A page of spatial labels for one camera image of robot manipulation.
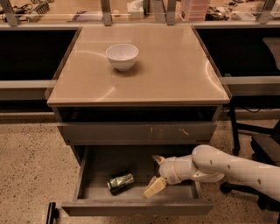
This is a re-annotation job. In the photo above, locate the black office chair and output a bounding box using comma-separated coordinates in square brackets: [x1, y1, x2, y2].
[220, 121, 280, 224]

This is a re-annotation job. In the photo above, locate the white tissue box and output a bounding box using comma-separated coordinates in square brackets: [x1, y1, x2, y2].
[127, 0, 144, 19]

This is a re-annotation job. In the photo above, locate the pink stacked storage box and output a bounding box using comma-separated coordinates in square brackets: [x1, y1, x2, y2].
[179, 0, 209, 22]

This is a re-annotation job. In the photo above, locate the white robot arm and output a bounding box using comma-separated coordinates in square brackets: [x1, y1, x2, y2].
[143, 144, 280, 201]

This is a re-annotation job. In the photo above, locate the grey drawer cabinet with counter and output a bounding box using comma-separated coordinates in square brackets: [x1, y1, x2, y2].
[47, 25, 230, 158]

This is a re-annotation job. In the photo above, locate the closed grey top drawer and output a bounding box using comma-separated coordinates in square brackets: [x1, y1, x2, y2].
[58, 122, 217, 145]

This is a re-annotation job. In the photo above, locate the white ceramic bowl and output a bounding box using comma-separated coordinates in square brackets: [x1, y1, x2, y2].
[105, 44, 139, 71]

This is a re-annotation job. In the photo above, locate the black handle at bottom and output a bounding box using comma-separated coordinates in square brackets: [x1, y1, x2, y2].
[45, 202, 60, 224]

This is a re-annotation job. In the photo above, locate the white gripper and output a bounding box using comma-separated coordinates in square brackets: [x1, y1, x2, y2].
[143, 155, 194, 199]

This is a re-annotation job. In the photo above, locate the green crushed soda can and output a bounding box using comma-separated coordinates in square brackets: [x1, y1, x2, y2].
[107, 171, 134, 193]

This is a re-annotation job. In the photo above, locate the coiled black cable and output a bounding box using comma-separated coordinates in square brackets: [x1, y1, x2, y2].
[25, 2, 51, 23]

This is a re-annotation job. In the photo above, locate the open grey middle drawer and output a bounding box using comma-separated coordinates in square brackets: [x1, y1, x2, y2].
[62, 145, 214, 216]

